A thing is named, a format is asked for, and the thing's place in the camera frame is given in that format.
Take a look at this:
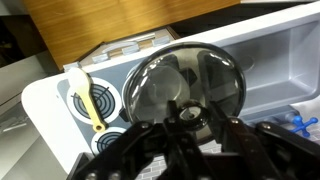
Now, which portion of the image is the white oven door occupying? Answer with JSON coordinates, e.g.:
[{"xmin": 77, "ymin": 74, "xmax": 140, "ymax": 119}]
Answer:
[{"xmin": 79, "ymin": 26, "xmax": 178, "ymax": 66}]

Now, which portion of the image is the grey stove knob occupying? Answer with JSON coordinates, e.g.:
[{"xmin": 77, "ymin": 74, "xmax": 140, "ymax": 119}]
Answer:
[
  {"xmin": 121, "ymin": 44, "xmax": 141, "ymax": 56},
  {"xmin": 152, "ymin": 35, "xmax": 171, "ymax": 47},
  {"xmin": 92, "ymin": 52, "xmax": 111, "ymax": 65},
  {"xmin": 62, "ymin": 61, "xmax": 81, "ymax": 73}
]

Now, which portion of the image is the light wooden spoon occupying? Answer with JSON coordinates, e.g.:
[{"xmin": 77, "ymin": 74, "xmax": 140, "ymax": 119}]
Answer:
[{"xmin": 67, "ymin": 67, "xmax": 109, "ymax": 133}]

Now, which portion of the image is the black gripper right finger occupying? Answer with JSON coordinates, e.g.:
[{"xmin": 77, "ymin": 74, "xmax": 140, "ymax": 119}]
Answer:
[{"xmin": 209, "ymin": 100, "xmax": 320, "ymax": 180}]

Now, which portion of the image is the white black toy kitchen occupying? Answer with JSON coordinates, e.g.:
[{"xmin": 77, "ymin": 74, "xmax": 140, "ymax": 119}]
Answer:
[{"xmin": 21, "ymin": 0, "xmax": 320, "ymax": 180}]

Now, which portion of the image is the low wooden table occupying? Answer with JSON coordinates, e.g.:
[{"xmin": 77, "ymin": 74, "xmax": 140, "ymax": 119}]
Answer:
[{"xmin": 23, "ymin": 0, "xmax": 242, "ymax": 72}]

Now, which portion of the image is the grey sink basin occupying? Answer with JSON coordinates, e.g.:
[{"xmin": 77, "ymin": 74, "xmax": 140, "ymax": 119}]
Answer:
[{"xmin": 219, "ymin": 19, "xmax": 320, "ymax": 118}]

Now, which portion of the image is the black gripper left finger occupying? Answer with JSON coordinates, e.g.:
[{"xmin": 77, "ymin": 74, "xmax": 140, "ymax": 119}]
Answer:
[{"xmin": 71, "ymin": 99, "xmax": 214, "ymax": 180}]

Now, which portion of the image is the dark transparent pot lid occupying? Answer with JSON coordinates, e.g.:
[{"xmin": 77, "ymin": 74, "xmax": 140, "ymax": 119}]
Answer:
[{"xmin": 122, "ymin": 41, "xmax": 247, "ymax": 145}]

